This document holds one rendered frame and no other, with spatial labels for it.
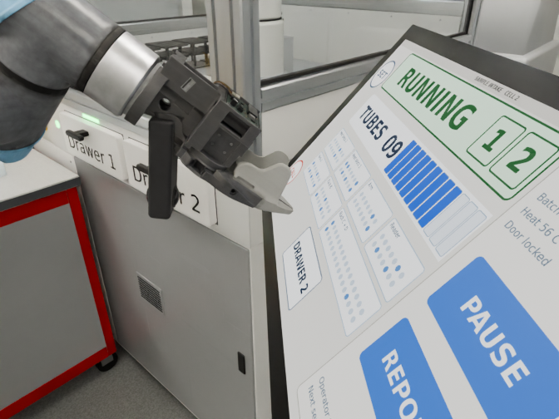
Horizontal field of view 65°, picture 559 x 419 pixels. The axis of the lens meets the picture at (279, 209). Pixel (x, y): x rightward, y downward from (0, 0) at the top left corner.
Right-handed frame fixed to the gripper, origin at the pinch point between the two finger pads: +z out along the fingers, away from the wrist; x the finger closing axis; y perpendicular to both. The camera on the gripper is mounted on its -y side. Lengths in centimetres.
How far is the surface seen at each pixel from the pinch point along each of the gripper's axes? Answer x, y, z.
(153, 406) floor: 52, -102, 35
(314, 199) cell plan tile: -2.5, 4.3, 1.3
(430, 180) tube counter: -16.0, 15.4, 1.3
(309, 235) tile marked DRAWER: -7.9, 2.5, 1.3
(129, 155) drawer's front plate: 47, -28, -16
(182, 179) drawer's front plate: 33.0, -19.2, -6.1
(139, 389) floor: 58, -106, 31
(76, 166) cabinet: 73, -53, -25
